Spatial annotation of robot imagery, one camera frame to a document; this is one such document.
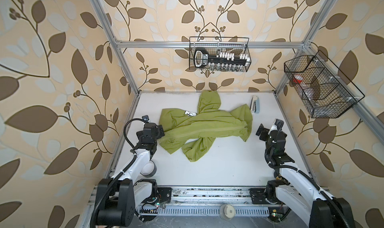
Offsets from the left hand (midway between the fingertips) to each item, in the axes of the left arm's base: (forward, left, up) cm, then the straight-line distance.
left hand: (151, 127), depth 87 cm
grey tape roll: (-21, -1, -11) cm, 24 cm away
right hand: (-1, -69, +3) cm, 69 cm away
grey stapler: (+26, -69, -8) cm, 74 cm away
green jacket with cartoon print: (+1, -28, -4) cm, 28 cm away
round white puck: (-39, -41, 0) cm, 57 cm away
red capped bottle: (+20, -81, +23) cm, 87 cm away
